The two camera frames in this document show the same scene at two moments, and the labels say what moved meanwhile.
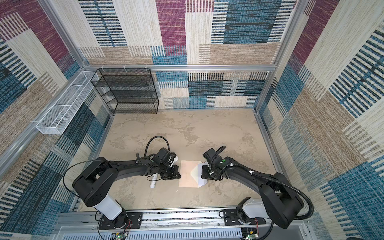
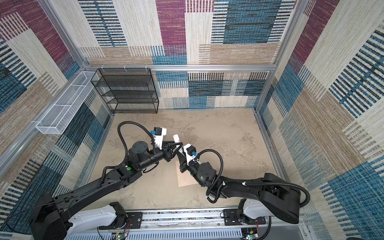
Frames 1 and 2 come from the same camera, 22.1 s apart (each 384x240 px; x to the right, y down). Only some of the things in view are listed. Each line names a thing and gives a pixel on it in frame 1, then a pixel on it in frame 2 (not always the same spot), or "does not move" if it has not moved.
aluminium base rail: (175, 225) does not move
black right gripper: (204, 175) to (183, 162)
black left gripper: (173, 176) to (167, 151)
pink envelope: (186, 179) does not move
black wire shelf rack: (127, 90) does not move
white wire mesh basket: (55, 120) does not move
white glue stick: (153, 184) to (176, 138)
